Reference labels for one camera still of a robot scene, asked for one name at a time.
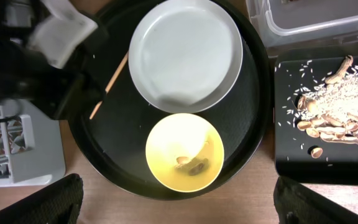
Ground grey plastic dishwasher rack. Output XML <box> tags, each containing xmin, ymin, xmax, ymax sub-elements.
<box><xmin>0</xmin><ymin>100</ymin><xmax>66</xmax><ymax>187</ymax></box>

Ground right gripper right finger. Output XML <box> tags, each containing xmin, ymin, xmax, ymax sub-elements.
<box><xmin>273</xmin><ymin>176</ymin><xmax>358</xmax><ymax>224</ymax></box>

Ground rice and peanut shell scraps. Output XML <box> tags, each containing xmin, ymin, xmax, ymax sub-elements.
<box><xmin>277</xmin><ymin>55</ymin><xmax>358</xmax><ymax>162</ymax></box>

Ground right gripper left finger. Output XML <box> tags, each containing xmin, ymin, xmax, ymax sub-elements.
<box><xmin>0</xmin><ymin>174</ymin><xmax>83</xmax><ymax>224</ymax></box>

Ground black rectangular tray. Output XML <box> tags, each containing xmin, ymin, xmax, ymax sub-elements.
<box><xmin>273</xmin><ymin>54</ymin><xmax>358</xmax><ymax>186</ymax></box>

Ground wooden chopstick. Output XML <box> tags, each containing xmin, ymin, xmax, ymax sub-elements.
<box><xmin>89</xmin><ymin>52</ymin><xmax>129</xmax><ymax>119</ymax></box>

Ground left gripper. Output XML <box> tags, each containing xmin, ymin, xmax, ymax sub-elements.
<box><xmin>11</xmin><ymin>27</ymin><xmax>105</xmax><ymax>120</ymax></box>

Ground clear plastic waste bin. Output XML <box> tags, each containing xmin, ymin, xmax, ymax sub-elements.
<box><xmin>246</xmin><ymin>0</ymin><xmax>358</xmax><ymax>47</ymax></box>

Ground grey round plate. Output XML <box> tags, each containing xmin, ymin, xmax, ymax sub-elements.
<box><xmin>128</xmin><ymin>0</ymin><xmax>243</xmax><ymax>113</ymax></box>

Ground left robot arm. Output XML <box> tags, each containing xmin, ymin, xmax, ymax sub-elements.
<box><xmin>0</xmin><ymin>1</ymin><xmax>106</xmax><ymax>122</ymax></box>

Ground yellow bowl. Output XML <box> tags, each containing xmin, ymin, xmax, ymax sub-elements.
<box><xmin>145</xmin><ymin>113</ymin><xmax>224</xmax><ymax>193</ymax></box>

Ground round black serving tray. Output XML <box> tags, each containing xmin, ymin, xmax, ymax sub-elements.
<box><xmin>69</xmin><ymin>0</ymin><xmax>271</xmax><ymax>200</ymax></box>

